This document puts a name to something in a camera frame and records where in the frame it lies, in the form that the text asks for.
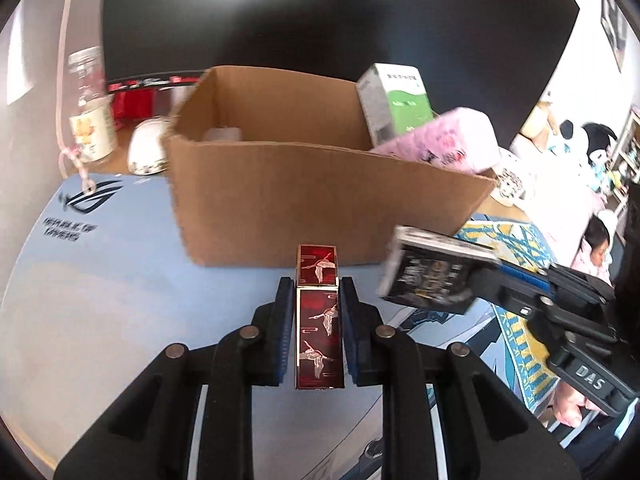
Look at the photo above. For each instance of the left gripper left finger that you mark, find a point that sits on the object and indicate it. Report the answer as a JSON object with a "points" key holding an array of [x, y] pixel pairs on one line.
{"points": [[146, 433]]}

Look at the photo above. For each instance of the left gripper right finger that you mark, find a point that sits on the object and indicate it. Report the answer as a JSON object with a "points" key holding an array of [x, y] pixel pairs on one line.
{"points": [[488, 433]]}

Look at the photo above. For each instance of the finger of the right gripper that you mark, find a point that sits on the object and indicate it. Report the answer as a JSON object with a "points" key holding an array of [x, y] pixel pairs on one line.
{"points": [[518, 298], [521, 274]]}

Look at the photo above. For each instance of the black silver card box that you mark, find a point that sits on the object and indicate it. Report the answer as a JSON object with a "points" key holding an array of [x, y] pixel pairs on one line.
{"points": [[427, 270]]}

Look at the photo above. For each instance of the red crane pattern box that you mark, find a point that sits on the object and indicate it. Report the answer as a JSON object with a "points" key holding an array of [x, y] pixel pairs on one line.
{"points": [[318, 346]]}

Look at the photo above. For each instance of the right hand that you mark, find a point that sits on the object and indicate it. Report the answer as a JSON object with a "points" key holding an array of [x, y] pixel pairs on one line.
{"points": [[567, 405]]}

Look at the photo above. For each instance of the blue yellow patterned mat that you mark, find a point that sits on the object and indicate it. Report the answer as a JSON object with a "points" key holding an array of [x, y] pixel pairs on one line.
{"points": [[500, 337]]}

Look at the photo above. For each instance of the white cartoon mug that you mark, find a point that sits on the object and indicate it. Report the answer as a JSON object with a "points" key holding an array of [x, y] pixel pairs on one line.
{"points": [[510, 179]]}

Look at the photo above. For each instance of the pink tissue pack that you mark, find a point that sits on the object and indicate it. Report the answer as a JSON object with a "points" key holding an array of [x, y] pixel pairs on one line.
{"points": [[461, 140]]}

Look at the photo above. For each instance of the light blue ROG mousepad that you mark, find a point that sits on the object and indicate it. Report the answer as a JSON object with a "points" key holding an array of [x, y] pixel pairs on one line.
{"points": [[80, 320]]}

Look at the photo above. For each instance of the green white medicine box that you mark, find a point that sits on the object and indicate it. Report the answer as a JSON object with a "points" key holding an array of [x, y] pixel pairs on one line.
{"points": [[394, 101]]}

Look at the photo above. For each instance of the black computer monitor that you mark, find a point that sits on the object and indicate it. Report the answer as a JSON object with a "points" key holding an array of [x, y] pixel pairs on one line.
{"points": [[493, 55]]}

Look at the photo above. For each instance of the brown cardboard box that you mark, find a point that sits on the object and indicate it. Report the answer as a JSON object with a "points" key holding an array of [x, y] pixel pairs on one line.
{"points": [[261, 161]]}

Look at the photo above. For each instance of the white computer mouse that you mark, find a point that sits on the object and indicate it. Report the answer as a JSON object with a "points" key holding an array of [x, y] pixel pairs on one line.
{"points": [[146, 154]]}

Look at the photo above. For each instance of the clear plastic drink bottle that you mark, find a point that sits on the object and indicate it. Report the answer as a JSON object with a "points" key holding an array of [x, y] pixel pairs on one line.
{"points": [[92, 121]]}

